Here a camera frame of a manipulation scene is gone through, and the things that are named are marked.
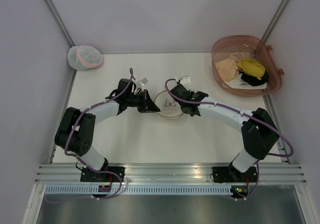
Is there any beige round mesh laundry bag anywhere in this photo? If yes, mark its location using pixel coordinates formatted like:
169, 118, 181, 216
153, 90, 184, 121

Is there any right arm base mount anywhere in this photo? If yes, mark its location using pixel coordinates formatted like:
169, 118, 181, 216
209, 153, 259, 183

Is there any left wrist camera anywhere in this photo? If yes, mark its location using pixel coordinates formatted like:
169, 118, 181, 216
135, 78, 148, 90

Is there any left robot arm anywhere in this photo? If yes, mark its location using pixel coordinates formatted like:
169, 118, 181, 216
54, 79, 161, 182

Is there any beige bra in basket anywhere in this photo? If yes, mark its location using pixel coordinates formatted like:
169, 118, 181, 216
215, 52, 245, 82

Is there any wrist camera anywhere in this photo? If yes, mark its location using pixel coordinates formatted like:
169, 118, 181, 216
176, 76, 194, 91
135, 78, 148, 90

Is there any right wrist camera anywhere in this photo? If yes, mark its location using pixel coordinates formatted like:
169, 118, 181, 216
176, 76, 194, 91

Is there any yellow garment in basket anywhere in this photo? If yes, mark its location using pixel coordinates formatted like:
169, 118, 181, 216
237, 58, 266, 80

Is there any black garment in basket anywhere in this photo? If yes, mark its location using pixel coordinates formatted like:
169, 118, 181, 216
241, 71, 269, 86

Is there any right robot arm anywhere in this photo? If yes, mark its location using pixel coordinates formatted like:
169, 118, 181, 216
170, 84, 279, 181

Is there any translucent pink plastic basket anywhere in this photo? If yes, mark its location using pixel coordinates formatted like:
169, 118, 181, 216
211, 35, 284, 97

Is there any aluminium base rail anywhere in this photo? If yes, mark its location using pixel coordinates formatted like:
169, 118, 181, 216
35, 162, 307, 185

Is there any left aluminium frame post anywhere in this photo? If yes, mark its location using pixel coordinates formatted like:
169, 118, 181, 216
43, 0, 75, 47

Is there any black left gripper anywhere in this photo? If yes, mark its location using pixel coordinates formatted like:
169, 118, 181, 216
125, 90, 160, 114

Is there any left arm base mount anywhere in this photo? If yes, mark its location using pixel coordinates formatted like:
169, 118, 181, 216
75, 159, 125, 183

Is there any right aluminium frame post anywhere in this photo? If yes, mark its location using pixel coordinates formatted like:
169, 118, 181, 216
261, 0, 291, 43

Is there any white slotted cable duct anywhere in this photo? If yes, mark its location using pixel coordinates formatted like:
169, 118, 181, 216
45, 184, 232, 195

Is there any aluminium frame post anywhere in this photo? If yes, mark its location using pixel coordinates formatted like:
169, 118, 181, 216
43, 0, 75, 47
261, 0, 291, 43

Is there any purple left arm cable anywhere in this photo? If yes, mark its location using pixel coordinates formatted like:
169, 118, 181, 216
43, 68, 141, 204

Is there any white garment in basket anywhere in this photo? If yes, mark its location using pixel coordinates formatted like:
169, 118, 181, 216
225, 74, 267, 90

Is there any white pink-trimmed mesh laundry bag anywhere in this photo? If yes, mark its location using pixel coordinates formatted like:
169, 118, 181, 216
67, 45, 105, 71

